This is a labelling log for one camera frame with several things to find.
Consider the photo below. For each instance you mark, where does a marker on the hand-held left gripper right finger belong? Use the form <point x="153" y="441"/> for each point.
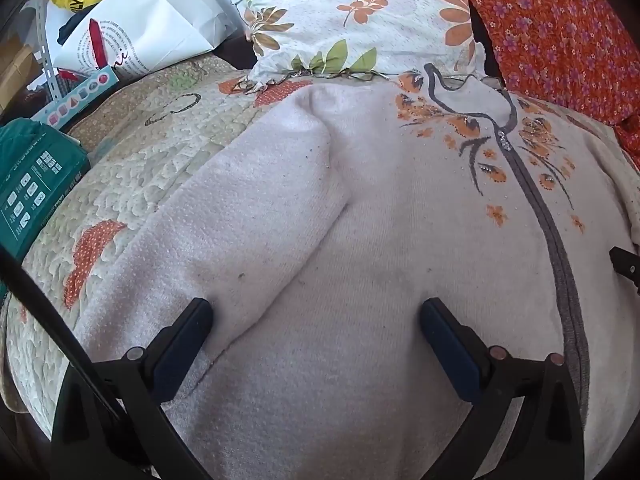
<point x="450" y="355"/>

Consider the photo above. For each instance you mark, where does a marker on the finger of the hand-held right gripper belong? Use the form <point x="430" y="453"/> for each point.
<point x="625" y="265"/>

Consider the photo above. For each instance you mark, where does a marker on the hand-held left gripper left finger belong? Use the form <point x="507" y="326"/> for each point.
<point x="175" y="360"/>

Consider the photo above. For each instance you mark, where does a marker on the white floral zip cardigan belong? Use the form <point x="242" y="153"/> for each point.
<point x="375" y="210"/>

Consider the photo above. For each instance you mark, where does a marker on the quilted heart-pattern bedspread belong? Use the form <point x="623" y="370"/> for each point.
<point x="150" y="170"/>

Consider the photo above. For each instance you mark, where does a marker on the green cardboard box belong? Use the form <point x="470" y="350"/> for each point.
<point x="35" y="180"/>

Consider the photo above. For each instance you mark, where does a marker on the light blue patterned box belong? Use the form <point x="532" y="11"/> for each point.
<point x="75" y="100"/>

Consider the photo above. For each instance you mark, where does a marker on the brown cardboard box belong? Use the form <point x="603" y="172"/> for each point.
<point x="15" y="60"/>

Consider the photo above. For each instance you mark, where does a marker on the white paper bag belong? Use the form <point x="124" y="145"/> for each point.
<point x="150" y="20"/>

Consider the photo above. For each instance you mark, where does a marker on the white floral pillow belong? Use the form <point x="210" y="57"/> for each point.
<point x="350" y="10"/>

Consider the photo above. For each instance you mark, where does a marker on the white perforated metal rail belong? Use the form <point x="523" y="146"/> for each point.
<point x="47" y="60"/>

